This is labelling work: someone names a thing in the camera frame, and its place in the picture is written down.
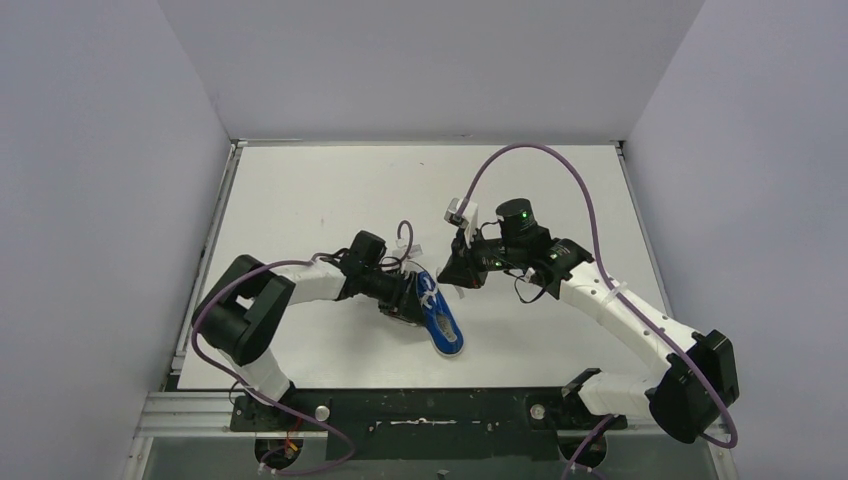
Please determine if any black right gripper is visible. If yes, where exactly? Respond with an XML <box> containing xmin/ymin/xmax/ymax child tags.
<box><xmin>439</xmin><ymin>224</ymin><xmax>525</xmax><ymax>291</ymax></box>

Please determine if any white shoelace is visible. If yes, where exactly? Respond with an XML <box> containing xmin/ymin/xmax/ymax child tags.
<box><xmin>416</xmin><ymin>264</ymin><xmax>466</xmax><ymax>312</ymax></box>

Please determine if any blue canvas sneaker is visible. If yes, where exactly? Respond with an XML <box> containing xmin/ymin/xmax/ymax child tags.
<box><xmin>419</xmin><ymin>303</ymin><xmax>464</xmax><ymax>357</ymax></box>

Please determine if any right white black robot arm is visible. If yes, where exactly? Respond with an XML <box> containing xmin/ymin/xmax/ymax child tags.
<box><xmin>438</xmin><ymin>198</ymin><xmax>739</xmax><ymax>444</ymax></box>

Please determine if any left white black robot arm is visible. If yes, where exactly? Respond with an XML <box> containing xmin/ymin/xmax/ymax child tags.
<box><xmin>191</xmin><ymin>230</ymin><xmax>426</xmax><ymax>427</ymax></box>

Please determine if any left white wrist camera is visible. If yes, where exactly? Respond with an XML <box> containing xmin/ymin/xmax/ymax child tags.
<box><xmin>392</xmin><ymin>243</ymin><xmax>423</xmax><ymax>263</ymax></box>

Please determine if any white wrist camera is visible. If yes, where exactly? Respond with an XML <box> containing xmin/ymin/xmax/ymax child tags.
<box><xmin>444</xmin><ymin>198</ymin><xmax>479</xmax><ymax>247</ymax></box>
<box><xmin>392</xmin><ymin>243</ymin><xmax>423</xmax><ymax>263</ymax></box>

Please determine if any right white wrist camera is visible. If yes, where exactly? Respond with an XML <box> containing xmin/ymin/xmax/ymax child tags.
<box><xmin>444</xmin><ymin>198</ymin><xmax>479</xmax><ymax>247</ymax></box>

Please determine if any aluminium frame rail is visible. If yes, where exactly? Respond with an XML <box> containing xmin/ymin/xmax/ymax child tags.
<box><xmin>134</xmin><ymin>389</ymin><xmax>731</xmax><ymax>439</ymax></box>

